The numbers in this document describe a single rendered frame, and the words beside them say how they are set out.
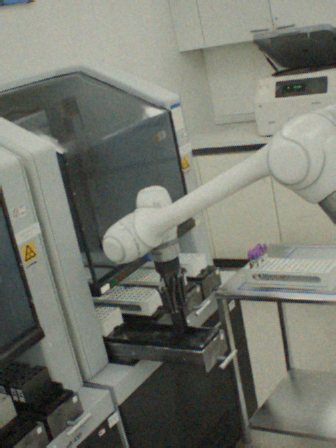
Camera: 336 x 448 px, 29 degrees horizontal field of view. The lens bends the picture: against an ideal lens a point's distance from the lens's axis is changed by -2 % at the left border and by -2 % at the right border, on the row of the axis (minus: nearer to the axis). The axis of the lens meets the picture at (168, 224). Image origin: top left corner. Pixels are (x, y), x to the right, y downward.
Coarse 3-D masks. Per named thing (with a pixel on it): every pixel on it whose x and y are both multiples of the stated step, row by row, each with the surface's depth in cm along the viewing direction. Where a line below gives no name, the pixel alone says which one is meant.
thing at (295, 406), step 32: (288, 256) 236; (320, 256) 230; (224, 288) 221; (256, 288) 215; (224, 320) 221; (288, 352) 263; (288, 384) 254; (320, 384) 249; (256, 416) 238; (288, 416) 234; (320, 416) 229
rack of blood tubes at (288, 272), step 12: (264, 264) 218; (276, 264) 216; (288, 264) 213; (300, 264) 211; (312, 264) 209; (324, 264) 208; (252, 276) 216; (264, 276) 218; (276, 276) 215; (288, 276) 217; (300, 276) 216; (312, 276) 214; (324, 276) 201; (288, 288) 210; (300, 288) 207; (312, 288) 205; (324, 288) 202
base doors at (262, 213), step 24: (216, 168) 436; (240, 192) 433; (264, 192) 424; (288, 192) 416; (216, 216) 449; (240, 216) 440; (264, 216) 430; (288, 216) 421; (312, 216) 413; (216, 240) 456; (240, 240) 446; (264, 240) 437; (288, 240) 427; (312, 240) 419
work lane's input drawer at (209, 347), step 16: (112, 336) 204; (128, 336) 204; (144, 336) 202; (176, 336) 198; (192, 336) 196; (208, 336) 191; (224, 336) 195; (112, 352) 203; (128, 352) 199; (144, 352) 196; (160, 352) 193; (176, 352) 189; (192, 352) 186; (208, 352) 187; (224, 352) 195; (208, 368) 187
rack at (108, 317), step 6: (96, 306) 216; (96, 312) 212; (102, 312) 210; (108, 312) 210; (114, 312) 209; (120, 312) 211; (102, 318) 206; (108, 318) 206; (114, 318) 208; (120, 318) 211; (102, 324) 204; (108, 324) 205; (114, 324) 208; (102, 330) 204; (108, 330) 205
